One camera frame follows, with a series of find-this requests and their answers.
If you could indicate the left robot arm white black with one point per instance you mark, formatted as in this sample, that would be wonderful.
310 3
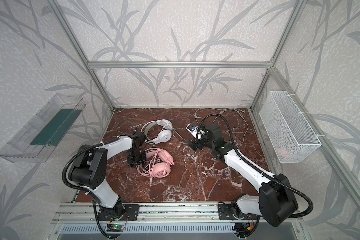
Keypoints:
86 170

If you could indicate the pink headphones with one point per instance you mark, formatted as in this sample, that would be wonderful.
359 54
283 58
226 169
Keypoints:
159 162

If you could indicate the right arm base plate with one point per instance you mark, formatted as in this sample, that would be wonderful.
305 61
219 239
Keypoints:
232 212

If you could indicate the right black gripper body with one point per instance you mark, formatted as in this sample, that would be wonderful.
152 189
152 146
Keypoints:
198 142

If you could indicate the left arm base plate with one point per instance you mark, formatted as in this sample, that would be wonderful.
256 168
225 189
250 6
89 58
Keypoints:
129 212

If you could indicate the clear plastic wall bin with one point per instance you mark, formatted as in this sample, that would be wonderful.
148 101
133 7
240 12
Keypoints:
35 142

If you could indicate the right wiring connector board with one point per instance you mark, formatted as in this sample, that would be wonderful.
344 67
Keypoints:
244 229

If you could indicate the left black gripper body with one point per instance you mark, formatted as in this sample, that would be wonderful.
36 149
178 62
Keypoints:
136 160

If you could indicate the aluminium front rail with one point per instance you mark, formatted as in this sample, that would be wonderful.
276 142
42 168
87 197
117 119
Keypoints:
155 212

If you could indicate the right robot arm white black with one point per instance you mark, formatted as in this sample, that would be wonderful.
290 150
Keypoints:
276 200

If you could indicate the pink item in basket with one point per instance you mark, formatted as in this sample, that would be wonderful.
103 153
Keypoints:
284 153

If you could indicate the white wire mesh basket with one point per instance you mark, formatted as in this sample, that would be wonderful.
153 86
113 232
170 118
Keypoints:
288 127

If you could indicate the green circuit board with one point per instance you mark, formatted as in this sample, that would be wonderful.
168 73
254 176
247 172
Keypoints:
115 227

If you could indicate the white headphones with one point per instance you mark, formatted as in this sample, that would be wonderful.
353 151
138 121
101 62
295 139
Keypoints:
163 136

